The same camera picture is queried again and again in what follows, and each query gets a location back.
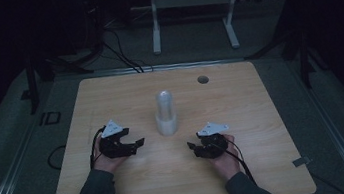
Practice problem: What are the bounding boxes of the person's right hand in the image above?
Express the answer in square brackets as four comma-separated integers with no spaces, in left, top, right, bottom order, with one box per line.
[205,132,243,183]

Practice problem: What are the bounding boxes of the black tripod stand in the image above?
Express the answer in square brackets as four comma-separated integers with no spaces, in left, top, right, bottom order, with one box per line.
[15,46,98,116]
[241,23,332,97]

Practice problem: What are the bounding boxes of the stack of frosted plastic cups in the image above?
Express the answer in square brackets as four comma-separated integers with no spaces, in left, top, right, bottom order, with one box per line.
[151,89,180,138]

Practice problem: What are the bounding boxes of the black floor cables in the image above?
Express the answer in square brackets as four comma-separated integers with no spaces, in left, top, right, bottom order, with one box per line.
[101,23,155,78]

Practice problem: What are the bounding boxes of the dark equipment rack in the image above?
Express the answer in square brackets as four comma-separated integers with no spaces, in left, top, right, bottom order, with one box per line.
[79,0,109,57]

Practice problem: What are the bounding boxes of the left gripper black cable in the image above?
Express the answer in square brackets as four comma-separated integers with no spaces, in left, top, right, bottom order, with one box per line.
[84,126,112,171]

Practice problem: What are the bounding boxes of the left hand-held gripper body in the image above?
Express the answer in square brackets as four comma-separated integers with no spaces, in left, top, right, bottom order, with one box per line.
[96,117,136,161]

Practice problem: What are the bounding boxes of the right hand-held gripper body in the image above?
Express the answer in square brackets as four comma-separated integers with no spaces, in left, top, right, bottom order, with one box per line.
[193,119,233,161]

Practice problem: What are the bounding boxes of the person's left hand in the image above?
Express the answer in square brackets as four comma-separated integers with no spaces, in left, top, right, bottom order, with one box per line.
[89,135,130,176]

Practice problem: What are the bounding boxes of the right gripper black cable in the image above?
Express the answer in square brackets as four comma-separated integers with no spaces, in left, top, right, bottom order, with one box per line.
[210,131,257,190]

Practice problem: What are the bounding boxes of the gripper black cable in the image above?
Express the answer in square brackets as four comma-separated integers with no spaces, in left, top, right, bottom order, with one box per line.
[84,126,112,171]
[210,131,257,190]

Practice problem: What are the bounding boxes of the black cable loop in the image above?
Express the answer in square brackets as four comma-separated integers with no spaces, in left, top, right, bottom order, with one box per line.
[45,144,71,173]

